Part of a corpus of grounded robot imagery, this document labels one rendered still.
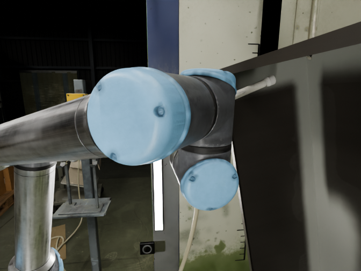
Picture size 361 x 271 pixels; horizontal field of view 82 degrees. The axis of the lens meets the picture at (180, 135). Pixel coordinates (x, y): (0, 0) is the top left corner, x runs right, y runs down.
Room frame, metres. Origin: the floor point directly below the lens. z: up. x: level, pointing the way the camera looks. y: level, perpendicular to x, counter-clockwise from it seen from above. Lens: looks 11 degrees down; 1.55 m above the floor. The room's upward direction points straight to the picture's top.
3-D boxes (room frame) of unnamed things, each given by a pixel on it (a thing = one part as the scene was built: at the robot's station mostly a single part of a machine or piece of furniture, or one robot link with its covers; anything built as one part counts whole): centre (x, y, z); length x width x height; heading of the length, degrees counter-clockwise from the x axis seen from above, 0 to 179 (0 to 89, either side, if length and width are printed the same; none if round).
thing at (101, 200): (1.31, 0.66, 0.78); 0.31 x 0.23 x 0.01; 96
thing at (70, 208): (1.29, 0.66, 0.95); 0.26 x 0.15 x 0.32; 96
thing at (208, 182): (0.35, -0.04, 1.41); 0.12 x 0.09 x 0.10; 10
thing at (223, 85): (0.34, -0.04, 1.52); 0.12 x 0.09 x 0.12; 150
